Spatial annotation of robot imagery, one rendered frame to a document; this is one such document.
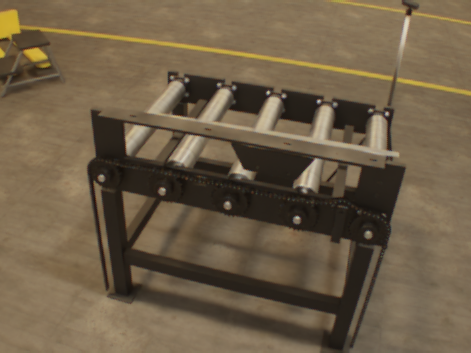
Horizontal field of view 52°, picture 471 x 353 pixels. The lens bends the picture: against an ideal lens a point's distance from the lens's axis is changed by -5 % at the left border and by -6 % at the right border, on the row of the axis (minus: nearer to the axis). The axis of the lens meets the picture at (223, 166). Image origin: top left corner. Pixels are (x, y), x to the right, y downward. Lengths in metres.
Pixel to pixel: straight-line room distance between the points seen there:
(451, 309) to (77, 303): 2.13
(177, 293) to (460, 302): 1.66
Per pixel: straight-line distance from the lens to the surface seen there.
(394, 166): 2.01
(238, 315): 2.84
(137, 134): 2.53
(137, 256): 2.67
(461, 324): 3.13
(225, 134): 2.02
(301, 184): 2.22
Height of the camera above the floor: 2.20
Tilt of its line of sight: 35 degrees down
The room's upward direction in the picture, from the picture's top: 2 degrees clockwise
